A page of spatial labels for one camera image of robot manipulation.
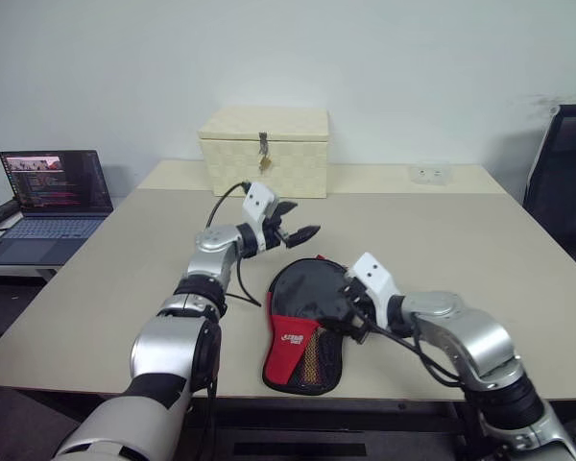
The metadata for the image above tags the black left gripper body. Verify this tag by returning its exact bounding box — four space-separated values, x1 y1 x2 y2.
254 210 292 254

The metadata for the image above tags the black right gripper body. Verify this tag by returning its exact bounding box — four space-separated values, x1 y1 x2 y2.
336 273 373 347

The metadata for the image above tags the black red paddle case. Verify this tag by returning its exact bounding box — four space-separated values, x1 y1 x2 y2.
260 256 366 396

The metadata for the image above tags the cream woven storage box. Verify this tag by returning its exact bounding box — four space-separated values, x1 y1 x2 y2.
197 106 331 199

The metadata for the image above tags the white socket plate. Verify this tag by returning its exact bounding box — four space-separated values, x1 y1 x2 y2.
409 164 451 186

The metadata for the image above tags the open blue laptop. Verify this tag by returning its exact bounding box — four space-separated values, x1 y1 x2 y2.
0 149 115 266

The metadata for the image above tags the black office chair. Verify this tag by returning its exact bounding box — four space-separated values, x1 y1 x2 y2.
522 103 576 282

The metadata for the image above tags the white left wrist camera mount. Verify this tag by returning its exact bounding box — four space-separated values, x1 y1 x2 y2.
241 181 280 244

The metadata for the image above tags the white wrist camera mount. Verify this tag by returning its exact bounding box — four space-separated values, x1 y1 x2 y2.
241 181 280 244
348 252 402 328

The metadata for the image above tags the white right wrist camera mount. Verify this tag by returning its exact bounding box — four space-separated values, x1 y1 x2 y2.
348 252 402 328

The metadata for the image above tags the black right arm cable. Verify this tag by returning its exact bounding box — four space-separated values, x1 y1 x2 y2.
364 311 467 388

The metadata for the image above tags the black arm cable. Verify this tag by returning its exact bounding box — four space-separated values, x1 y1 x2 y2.
364 311 467 388
204 180 263 308

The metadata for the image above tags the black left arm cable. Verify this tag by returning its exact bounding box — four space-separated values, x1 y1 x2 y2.
204 180 263 308

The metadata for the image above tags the black table frame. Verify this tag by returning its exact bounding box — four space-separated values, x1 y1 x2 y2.
191 396 469 420

